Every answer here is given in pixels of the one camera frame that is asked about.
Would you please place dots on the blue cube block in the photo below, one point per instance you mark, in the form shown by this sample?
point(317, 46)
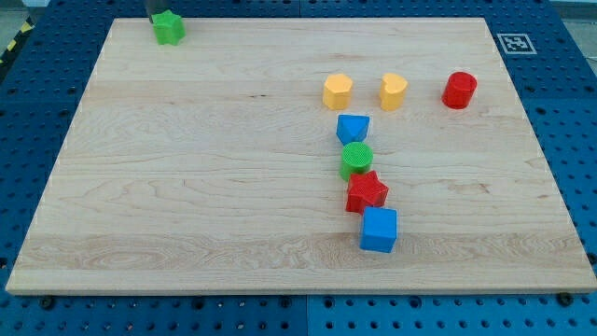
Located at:
point(379, 229)

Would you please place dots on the wooden board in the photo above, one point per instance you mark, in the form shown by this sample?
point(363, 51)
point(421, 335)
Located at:
point(213, 167)

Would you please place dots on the green cylinder block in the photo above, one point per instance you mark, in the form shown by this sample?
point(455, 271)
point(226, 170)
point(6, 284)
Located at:
point(356, 158)

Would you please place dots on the blue triangle block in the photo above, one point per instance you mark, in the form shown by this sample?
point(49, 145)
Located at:
point(352, 128)

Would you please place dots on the red star block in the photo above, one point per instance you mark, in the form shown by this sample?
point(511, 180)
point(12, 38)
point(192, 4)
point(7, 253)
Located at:
point(365, 190)

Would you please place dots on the yellow hexagon block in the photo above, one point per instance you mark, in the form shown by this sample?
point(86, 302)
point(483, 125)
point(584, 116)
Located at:
point(337, 92)

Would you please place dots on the yellow heart block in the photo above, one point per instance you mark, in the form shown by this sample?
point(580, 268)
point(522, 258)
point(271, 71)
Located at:
point(393, 91)

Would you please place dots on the red cylinder block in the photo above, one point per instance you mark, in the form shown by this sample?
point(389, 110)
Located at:
point(459, 90)

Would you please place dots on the green star block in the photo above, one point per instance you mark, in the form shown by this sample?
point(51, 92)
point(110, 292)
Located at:
point(168, 28)

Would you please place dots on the white fiducial marker tag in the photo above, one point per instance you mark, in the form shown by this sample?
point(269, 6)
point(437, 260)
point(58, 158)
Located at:
point(516, 44)

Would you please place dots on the black yellow hazard tape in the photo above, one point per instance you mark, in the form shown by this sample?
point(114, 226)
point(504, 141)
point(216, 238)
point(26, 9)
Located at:
point(16, 44)

